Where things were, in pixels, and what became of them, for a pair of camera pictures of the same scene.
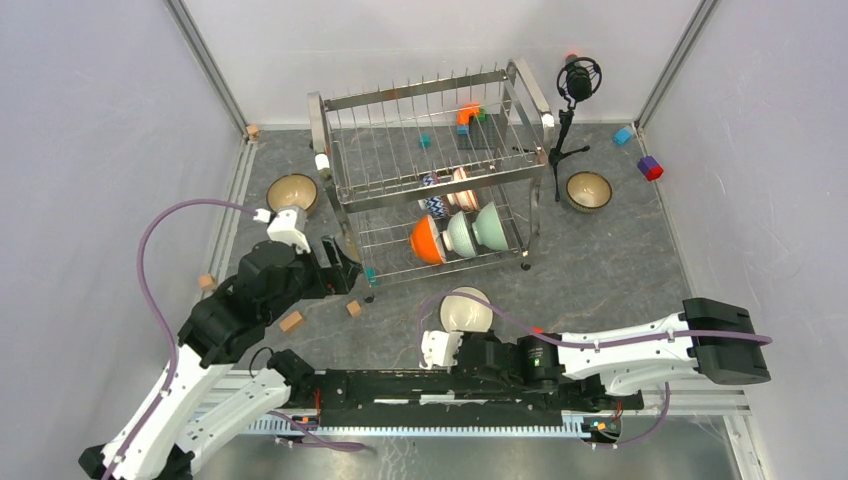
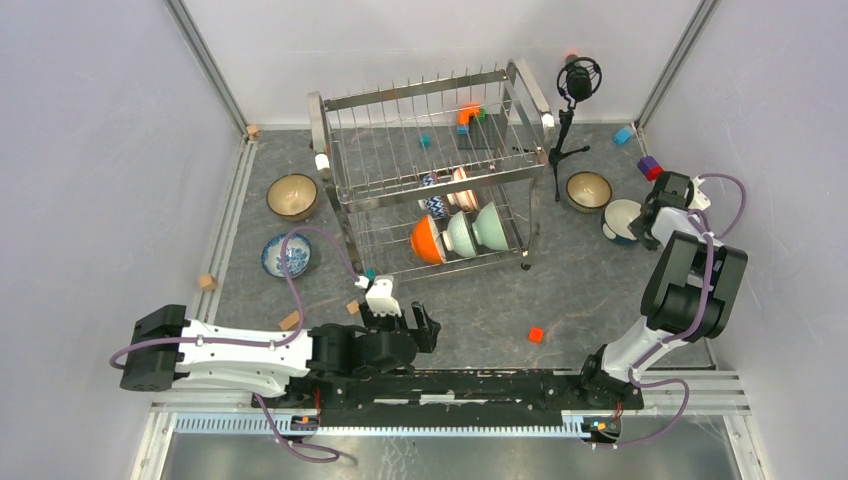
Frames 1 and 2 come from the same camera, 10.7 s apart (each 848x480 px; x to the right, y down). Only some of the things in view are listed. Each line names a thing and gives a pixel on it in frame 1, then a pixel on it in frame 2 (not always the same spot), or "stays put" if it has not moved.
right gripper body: [479, 336] → [648, 240]
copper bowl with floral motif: [292, 190] stays put
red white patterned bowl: [466, 200] stays put
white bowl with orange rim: [426, 240] stays put
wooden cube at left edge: [207, 282] stays put
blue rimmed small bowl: [466, 315] → [618, 216]
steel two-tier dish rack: [436, 175] stays put
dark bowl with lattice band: [588, 191] stays put
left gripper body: [330, 280] → [392, 323]
